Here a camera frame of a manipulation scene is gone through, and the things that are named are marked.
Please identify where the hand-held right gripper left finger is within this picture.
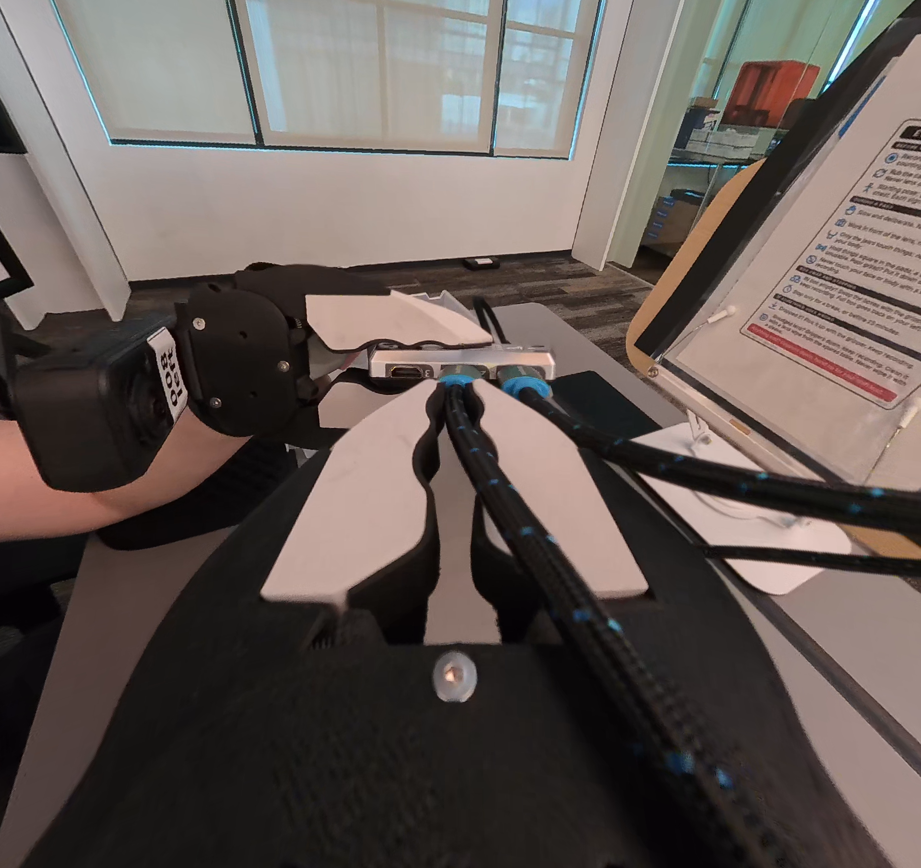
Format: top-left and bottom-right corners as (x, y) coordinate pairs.
(259, 382), (443, 646)

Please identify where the person's left forearm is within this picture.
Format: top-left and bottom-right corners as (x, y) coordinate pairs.
(0, 418), (292, 547)

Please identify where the shelf with boxes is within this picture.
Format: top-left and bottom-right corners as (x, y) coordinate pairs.
(644, 94), (771, 246)

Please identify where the silver black hdmi switch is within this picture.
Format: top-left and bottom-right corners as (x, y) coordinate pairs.
(368, 345), (557, 384)

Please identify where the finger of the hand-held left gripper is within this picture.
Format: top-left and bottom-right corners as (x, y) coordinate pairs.
(317, 379), (418, 431)
(306, 289), (495, 352)

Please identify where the framed instruction sheet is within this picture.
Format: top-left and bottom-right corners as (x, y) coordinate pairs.
(633, 0), (921, 484)

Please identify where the dark desk mat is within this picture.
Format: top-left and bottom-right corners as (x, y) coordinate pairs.
(554, 371), (666, 440)

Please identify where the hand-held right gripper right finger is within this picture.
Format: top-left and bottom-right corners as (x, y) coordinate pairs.
(471, 386), (657, 644)

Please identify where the thin black cable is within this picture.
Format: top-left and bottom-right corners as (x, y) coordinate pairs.
(471, 297), (921, 575)

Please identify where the black braided hdmi cable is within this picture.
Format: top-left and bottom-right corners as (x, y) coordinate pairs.
(435, 363), (774, 868)
(496, 366), (921, 534)

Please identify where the large paned window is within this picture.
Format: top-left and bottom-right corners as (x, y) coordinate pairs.
(32, 0), (616, 160)

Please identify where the black mesh wrist rest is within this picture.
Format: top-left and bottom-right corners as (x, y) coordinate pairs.
(97, 443), (321, 552)

